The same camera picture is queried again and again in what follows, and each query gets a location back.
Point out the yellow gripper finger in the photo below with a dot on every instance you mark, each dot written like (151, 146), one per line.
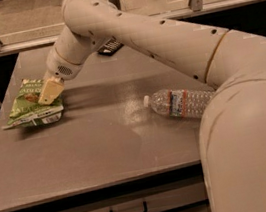
(52, 88)

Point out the green jalapeno chip bag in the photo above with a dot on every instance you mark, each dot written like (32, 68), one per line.
(27, 112)

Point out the clear plastic water bottle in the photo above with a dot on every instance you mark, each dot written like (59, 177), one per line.
(179, 103)

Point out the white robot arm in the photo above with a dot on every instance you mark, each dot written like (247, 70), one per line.
(233, 126)

